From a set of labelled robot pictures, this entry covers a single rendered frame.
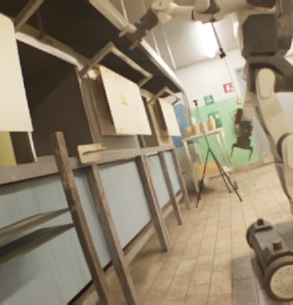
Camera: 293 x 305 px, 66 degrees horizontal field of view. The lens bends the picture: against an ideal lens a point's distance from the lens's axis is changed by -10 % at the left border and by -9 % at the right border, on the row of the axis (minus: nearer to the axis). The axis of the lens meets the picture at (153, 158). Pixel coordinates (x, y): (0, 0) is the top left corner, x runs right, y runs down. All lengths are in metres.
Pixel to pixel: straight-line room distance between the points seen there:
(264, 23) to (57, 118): 1.18
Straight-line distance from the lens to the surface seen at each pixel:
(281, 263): 1.13
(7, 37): 0.89
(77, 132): 1.36
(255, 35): 1.28
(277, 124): 1.25
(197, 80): 5.41
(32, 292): 0.95
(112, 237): 1.29
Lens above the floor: 0.76
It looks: level
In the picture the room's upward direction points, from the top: 16 degrees counter-clockwise
